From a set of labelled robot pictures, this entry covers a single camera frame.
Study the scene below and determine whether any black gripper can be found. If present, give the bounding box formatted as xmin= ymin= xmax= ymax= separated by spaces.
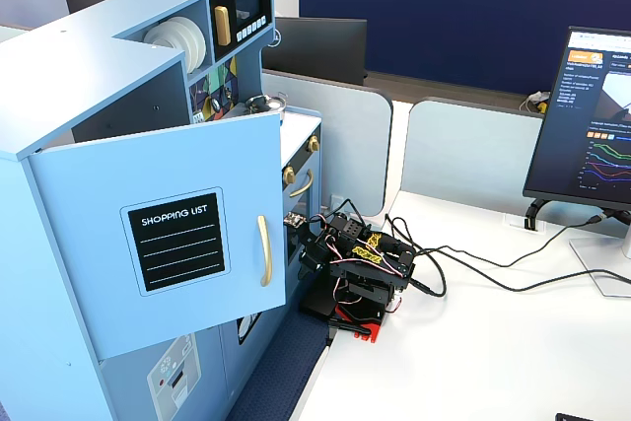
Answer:
xmin=295 ymin=222 xmax=339 ymax=286

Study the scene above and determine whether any blue shopping list cabinet door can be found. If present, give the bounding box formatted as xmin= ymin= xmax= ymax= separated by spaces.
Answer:
xmin=27 ymin=112 xmax=288 ymax=361

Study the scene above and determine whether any blue oven door with window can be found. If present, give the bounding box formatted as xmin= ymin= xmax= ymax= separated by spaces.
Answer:
xmin=281 ymin=157 xmax=322 ymax=269

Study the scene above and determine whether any blue dishwasher print door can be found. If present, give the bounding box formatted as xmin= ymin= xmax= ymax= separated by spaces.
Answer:
xmin=219 ymin=310 xmax=266 ymax=421

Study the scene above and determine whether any blue ice dispenser print door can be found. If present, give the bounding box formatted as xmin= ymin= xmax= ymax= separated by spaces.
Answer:
xmin=97 ymin=324 xmax=229 ymax=421

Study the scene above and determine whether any grey rounded desk divider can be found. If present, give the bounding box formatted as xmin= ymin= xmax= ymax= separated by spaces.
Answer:
xmin=260 ymin=68 xmax=394 ymax=218
xmin=401 ymin=98 xmax=546 ymax=210

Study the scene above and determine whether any steel toy pot with lid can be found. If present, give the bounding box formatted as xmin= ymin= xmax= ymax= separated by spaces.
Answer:
xmin=245 ymin=93 xmax=290 ymax=120

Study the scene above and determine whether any white toy plate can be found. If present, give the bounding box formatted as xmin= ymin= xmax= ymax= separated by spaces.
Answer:
xmin=157 ymin=18 xmax=202 ymax=72
xmin=172 ymin=15 xmax=208 ymax=70
xmin=142 ymin=22 xmax=194 ymax=72

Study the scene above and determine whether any yellow and white plug bundle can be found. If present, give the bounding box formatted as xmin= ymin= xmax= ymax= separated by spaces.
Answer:
xmin=519 ymin=90 xmax=551 ymax=114

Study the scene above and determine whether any silver monitor stand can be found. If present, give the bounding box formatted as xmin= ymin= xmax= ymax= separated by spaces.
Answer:
xmin=569 ymin=223 xmax=631 ymax=299

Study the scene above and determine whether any blue wooden toy kitchen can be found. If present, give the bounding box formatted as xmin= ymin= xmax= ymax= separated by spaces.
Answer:
xmin=0 ymin=0 xmax=324 ymax=421

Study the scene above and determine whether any black monitor with lit screen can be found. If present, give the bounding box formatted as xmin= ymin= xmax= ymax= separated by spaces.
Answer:
xmin=522 ymin=25 xmax=631 ymax=211

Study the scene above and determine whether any black flat device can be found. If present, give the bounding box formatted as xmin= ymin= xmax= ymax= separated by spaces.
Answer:
xmin=555 ymin=411 xmax=631 ymax=421

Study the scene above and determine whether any gold shopping list door handle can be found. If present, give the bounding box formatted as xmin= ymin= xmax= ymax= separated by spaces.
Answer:
xmin=255 ymin=215 xmax=273 ymax=288

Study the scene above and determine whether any gold oven door handle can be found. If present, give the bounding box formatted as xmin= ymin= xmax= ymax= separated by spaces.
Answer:
xmin=288 ymin=169 xmax=315 ymax=199

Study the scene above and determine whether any black cable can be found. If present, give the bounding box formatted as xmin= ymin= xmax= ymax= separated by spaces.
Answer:
xmin=411 ymin=211 xmax=631 ymax=269
xmin=384 ymin=213 xmax=631 ymax=298

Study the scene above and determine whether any gold microwave handle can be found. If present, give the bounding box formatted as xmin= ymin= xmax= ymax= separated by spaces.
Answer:
xmin=213 ymin=5 xmax=232 ymax=47

